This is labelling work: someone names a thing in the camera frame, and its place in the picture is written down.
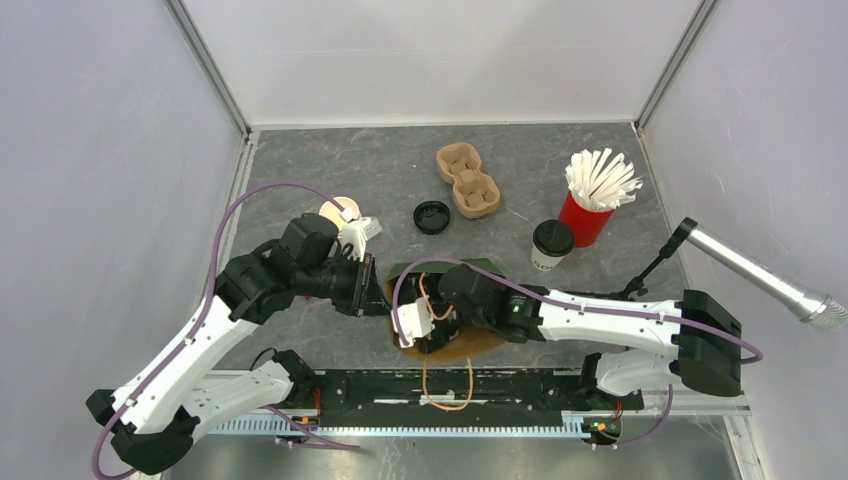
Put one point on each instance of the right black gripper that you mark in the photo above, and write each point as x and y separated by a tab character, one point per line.
441	333

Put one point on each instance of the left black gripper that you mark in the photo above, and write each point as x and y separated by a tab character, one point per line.
367	293

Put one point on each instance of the green paper bag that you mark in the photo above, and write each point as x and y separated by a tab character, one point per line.
474	341

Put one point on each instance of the stack of black lids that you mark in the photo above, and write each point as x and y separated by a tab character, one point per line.
432	217

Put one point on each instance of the stack of white paper cups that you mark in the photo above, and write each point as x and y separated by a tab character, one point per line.
338	212

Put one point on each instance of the stack of cardboard cup carriers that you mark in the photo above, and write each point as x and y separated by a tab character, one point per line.
474	192

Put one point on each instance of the single black lid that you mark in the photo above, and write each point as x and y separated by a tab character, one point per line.
553	238

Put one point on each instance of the single white paper cup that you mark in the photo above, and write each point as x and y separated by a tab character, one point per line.
544	261

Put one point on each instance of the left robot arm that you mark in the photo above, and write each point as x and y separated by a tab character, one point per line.
153	420

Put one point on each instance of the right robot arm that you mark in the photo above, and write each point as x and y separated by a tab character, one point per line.
694	341

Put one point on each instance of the red cup holder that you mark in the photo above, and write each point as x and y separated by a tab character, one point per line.
585	225

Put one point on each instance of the silver microphone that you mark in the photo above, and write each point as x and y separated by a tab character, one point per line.
809	306

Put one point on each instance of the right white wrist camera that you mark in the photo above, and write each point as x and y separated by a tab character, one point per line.
413	321

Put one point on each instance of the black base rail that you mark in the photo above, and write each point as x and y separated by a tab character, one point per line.
487	397

